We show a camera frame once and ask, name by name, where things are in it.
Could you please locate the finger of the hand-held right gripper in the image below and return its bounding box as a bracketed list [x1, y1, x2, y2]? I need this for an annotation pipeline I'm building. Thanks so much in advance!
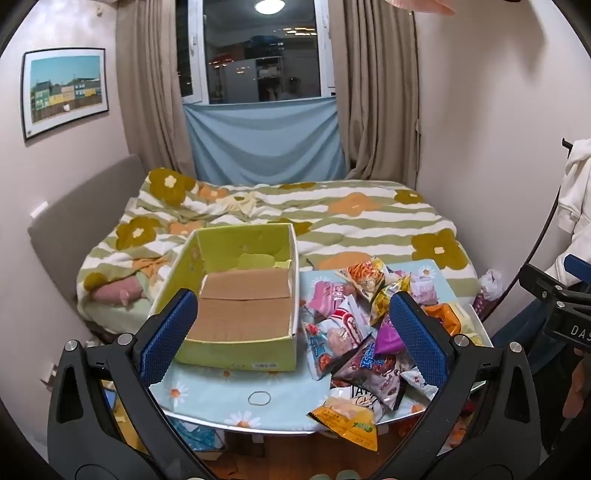
[522, 263, 591, 311]
[564, 254, 591, 278]

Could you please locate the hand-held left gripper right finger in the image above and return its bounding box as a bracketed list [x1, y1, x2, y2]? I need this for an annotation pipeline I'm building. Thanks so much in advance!
[369, 292, 543, 480]

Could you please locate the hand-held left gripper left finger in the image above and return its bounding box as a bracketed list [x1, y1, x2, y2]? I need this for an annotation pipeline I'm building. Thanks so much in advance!
[46, 288, 218, 480]

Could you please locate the purple snack packet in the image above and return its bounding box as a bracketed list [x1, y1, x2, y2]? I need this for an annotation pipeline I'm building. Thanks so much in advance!
[373, 318, 409, 358]

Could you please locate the dark brown snack packet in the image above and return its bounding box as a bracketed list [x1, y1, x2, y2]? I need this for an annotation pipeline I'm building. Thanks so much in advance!
[330, 337, 416, 411]

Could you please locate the white red shrimp chip packet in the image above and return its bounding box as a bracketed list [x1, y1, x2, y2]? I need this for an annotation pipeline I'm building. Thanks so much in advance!
[302, 295, 376, 381]

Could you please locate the green cardboard box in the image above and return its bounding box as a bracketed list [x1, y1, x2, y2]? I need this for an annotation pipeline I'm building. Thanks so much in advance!
[148, 222, 300, 372]

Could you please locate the person's right hand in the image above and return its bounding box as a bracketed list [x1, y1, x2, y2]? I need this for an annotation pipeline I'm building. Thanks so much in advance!
[569, 346, 591, 416]

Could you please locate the thin black hoop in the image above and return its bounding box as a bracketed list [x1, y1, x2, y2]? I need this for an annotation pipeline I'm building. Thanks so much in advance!
[487, 138, 578, 335]

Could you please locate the small white snack packet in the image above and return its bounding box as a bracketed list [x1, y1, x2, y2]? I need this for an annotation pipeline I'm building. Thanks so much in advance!
[402, 369, 439, 402]

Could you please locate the pale yellow snack packet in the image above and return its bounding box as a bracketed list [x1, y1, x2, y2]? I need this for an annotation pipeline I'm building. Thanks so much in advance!
[455, 305, 485, 347]

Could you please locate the crumpled plastic bag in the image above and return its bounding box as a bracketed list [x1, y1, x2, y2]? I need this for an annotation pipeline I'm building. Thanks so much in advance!
[471, 268, 504, 319]

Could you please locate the yellow checkered snack packet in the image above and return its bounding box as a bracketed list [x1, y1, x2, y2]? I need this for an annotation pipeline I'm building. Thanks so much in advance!
[368, 274, 411, 326]

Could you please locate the pale pink snack packet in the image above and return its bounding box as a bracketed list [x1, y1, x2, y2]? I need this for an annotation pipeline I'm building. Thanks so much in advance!
[406, 270, 439, 308]

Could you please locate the pink plush toy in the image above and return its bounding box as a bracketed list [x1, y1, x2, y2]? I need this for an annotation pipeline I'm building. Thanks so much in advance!
[95, 274, 148, 308]

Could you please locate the daisy print tablecloth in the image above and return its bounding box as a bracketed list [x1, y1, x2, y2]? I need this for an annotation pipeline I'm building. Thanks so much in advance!
[148, 258, 467, 432]

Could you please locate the white black-lettered snack packet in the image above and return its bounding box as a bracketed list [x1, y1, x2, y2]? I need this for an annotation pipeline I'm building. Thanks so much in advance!
[325, 385, 393, 425]

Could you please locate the orange fries snack packet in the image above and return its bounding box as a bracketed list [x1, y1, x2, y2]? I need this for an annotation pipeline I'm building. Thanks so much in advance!
[335, 257, 393, 303]

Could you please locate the pink striped snack packet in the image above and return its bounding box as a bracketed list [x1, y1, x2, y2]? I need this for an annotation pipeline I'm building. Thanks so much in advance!
[302, 279, 356, 324]

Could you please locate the blue plastic package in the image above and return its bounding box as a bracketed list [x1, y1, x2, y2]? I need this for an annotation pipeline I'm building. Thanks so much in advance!
[178, 418, 227, 453]

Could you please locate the orange green snack packet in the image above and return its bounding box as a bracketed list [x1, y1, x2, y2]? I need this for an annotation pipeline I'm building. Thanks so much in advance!
[307, 398, 379, 452]

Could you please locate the floral striped blanket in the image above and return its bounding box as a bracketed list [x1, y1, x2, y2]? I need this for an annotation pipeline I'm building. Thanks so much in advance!
[76, 167, 478, 333]

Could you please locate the grey bed headboard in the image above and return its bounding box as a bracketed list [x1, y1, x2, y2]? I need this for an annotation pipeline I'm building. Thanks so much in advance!
[27, 154, 148, 342]

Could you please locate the light blue window cloth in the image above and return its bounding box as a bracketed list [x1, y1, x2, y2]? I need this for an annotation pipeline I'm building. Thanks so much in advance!
[184, 97, 348, 186]

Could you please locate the beige curtain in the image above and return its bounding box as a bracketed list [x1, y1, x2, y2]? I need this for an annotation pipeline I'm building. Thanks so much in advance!
[330, 0, 423, 185]
[115, 0, 197, 178]

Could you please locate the window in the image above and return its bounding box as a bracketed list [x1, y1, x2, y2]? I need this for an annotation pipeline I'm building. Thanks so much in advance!
[175, 0, 338, 106]

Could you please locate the framed wall picture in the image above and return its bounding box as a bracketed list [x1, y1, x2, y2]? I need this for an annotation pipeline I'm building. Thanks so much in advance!
[21, 47, 110, 140]

